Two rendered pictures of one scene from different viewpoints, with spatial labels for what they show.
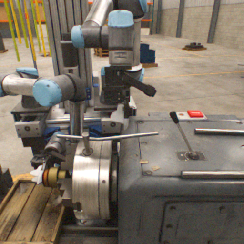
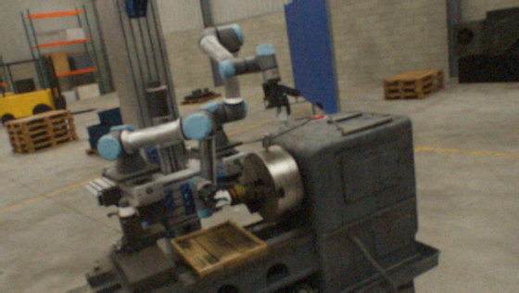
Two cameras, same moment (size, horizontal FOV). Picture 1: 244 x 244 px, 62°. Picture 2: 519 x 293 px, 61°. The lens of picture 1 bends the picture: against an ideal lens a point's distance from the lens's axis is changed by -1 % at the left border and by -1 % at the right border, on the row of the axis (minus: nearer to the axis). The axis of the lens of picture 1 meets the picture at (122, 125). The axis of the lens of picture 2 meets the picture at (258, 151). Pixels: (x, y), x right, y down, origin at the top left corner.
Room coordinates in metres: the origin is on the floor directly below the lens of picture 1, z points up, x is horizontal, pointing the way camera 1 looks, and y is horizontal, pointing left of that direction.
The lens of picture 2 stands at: (-0.99, 0.98, 1.71)
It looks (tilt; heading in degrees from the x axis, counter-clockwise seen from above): 15 degrees down; 333
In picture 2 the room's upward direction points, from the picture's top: 9 degrees counter-clockwise
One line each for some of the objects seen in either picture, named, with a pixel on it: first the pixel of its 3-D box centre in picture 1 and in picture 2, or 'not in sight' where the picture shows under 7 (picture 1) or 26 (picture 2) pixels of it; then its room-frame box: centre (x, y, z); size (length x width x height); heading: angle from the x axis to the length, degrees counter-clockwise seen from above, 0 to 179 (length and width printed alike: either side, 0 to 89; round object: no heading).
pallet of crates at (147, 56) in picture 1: (138, 55); (119, 128); (7.88, -0.62, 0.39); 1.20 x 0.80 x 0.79; 112
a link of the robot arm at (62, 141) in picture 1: (57, 142); (199, 186); (0.89, 0.34, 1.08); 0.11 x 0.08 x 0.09; 179
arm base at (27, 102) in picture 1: (32, 96); (130, 159); (1.21, 0.57, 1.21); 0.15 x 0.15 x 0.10
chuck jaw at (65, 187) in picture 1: (69, 193); (264, 193); (0.54, 0.19, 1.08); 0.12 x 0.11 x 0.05; 179
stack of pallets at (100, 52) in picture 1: (108, 47); (42, 131); (10.32, 0.66, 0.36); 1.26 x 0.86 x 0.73; 115
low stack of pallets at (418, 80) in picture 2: not in sight; (413, 84); (5.69, -6.46, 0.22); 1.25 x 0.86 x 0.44; 107
